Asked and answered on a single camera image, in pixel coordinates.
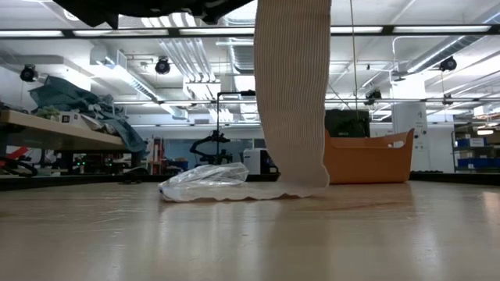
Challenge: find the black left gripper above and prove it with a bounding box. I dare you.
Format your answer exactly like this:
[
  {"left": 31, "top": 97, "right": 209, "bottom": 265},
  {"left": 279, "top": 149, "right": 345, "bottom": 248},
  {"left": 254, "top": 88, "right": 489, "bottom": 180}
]
[{"left": 116, "top": 0, "right": 255, "bottom": 25}]

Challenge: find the white elastic bandage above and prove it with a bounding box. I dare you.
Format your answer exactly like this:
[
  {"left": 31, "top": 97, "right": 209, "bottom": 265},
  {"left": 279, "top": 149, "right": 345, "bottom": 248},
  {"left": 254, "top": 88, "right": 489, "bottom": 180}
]
[{"left": 158, "top": 0, "right": 333, "bottom": 203}]

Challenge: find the clear plastic bag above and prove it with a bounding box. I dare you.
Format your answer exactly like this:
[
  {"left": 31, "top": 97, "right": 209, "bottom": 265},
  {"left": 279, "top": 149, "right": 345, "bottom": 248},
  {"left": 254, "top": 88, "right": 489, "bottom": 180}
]
[{"left": 158, "top": 162, "right": 250, "bottom": 198}]

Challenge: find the black crossbar with light strips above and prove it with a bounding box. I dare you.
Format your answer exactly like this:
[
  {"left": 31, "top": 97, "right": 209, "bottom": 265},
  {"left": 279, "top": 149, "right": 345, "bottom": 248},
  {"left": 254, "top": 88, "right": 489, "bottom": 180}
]
[{"left": 0, "top": 23, "right": 500, "bottom": 39}]

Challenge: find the black ceiling spotlight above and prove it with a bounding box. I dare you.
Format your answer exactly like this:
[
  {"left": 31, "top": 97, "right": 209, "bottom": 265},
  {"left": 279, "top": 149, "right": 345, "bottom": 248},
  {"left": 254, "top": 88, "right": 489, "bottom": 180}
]
[
  {"left": 365, "top": 88, "right": 383, "bottom": 106},
  {"left": 20, "top": 64, "right": 39, "bottom": 83},
  {"left": 155, "top": 57, "right": 172, "bottom": 75},
  {"left": 439, "top": 56, "right": 458, "bottom": 73}
]

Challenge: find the teal cloth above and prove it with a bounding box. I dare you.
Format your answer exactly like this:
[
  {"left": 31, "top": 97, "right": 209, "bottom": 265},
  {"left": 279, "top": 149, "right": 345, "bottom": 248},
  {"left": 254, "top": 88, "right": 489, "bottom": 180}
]
[{"left": 29, "top": 74, "right": 148, "bottom": 154}]

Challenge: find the white cardboard box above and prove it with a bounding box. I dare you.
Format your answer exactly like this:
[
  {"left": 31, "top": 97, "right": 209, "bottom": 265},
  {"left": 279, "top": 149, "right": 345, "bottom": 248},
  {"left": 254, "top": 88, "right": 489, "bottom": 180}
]
[{"left": 58, "top": 111, "right": 93, "bottom": 130}]

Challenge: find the white device with display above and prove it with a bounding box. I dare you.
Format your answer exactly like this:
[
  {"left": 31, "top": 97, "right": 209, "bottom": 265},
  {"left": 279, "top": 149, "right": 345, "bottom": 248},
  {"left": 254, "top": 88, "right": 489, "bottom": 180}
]
[{"left": 242, "top": 148, "right": 279, "bottom": 176}]

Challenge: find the black monitor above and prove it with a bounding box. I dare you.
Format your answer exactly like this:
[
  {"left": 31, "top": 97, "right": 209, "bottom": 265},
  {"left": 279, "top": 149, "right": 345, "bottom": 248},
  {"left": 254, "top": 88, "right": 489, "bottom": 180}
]
[{"left": 324, "top": 108, "right": 371, "bottom": 138}]

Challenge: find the red object under bench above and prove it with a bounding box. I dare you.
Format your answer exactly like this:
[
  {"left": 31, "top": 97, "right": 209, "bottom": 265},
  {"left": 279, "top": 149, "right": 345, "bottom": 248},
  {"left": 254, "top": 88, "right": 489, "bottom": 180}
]
[{"left": 5, "top": 146, "right": 31, "bottom": 161}]

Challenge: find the orange plastic basket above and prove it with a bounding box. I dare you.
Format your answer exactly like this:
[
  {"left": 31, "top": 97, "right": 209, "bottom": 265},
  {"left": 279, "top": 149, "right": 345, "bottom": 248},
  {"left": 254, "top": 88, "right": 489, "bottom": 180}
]
[{"left": 323, "top": 127, "right": 415, "bottom": 185}]

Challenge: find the shelf with blue bins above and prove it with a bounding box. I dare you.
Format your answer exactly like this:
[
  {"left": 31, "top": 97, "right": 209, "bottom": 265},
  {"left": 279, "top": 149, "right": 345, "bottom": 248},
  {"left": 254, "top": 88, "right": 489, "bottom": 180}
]
[{"left": 451, "top": 123, "right": 500, "bottom": 173}]

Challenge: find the black camera stand frame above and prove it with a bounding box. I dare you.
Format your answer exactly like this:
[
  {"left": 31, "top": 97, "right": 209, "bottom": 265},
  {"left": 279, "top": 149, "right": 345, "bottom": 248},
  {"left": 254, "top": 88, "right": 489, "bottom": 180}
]
[{"left": 216, "top": 90, "right": 259, "bottom": 169}]

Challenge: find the black aluminium table frame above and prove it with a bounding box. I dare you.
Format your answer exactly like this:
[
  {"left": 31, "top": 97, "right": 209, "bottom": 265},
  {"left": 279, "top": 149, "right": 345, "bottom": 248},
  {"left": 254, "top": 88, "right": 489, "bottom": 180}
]
[{"left": 0, "top": 170, "right": 500, "bottom": 191}]

